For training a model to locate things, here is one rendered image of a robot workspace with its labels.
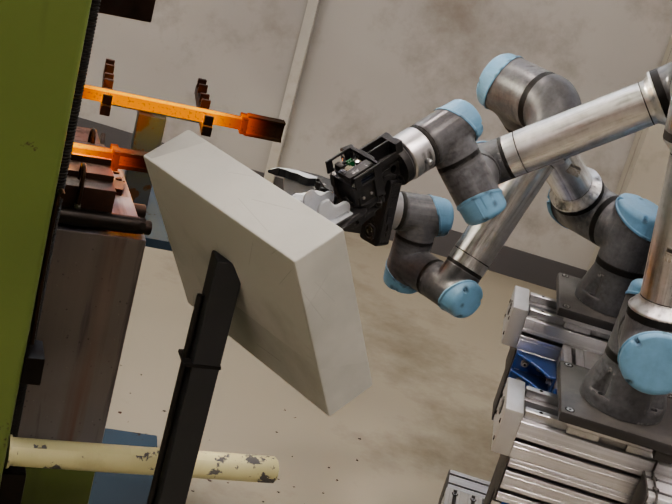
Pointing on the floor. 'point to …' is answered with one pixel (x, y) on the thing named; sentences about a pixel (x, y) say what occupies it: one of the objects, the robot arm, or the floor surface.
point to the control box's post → (199, 380)
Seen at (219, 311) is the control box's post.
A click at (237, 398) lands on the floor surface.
